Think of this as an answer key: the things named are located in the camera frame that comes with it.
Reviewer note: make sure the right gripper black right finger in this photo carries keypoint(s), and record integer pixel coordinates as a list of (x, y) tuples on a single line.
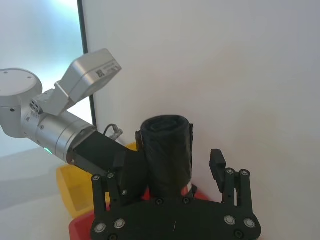
[(217, 165)]

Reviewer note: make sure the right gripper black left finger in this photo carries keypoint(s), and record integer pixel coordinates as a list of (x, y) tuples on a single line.
[(120, 162)]

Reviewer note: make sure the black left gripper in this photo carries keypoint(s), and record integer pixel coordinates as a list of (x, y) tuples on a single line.
[(100, 152)]

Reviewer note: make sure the black plastic bag roll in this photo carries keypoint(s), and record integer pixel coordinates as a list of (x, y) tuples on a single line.
[(167, 155)]

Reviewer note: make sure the yellow plastic bin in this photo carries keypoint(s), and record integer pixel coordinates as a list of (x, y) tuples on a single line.
[(75, 190)]

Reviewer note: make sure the red plastic bin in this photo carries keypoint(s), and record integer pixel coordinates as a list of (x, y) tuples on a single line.
[(78, 227)]

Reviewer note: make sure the black vertical frame strip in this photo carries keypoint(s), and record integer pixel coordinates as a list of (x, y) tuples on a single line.
[(86, 62)]

